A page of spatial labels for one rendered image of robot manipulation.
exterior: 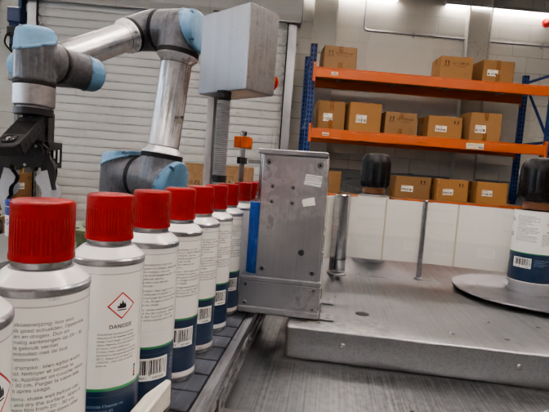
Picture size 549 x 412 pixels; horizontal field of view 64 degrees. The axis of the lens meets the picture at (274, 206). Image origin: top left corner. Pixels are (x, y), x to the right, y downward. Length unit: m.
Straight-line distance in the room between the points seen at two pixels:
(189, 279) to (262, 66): 0.67
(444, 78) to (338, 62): 1.16
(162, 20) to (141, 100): 4.44
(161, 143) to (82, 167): 4.66
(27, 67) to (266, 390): 0.72
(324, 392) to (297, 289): 0.17
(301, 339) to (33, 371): 0.48
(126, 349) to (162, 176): 0.90
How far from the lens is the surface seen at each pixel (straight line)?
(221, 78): 1.07
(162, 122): 1.26
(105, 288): 0.33
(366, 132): 4.96
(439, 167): 6.13
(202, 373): 0.53
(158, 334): 0.42
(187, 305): 0.48
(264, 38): 1.07
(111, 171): 1.33
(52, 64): 0.99
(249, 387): 0.61
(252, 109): 5.56
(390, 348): 0.70
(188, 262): 0.47
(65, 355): 0.27
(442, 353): 0.71
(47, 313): 0.26
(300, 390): 0.62
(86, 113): 5.93
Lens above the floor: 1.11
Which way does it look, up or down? 5 degrees down
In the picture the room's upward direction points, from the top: 4 degrees clockwise
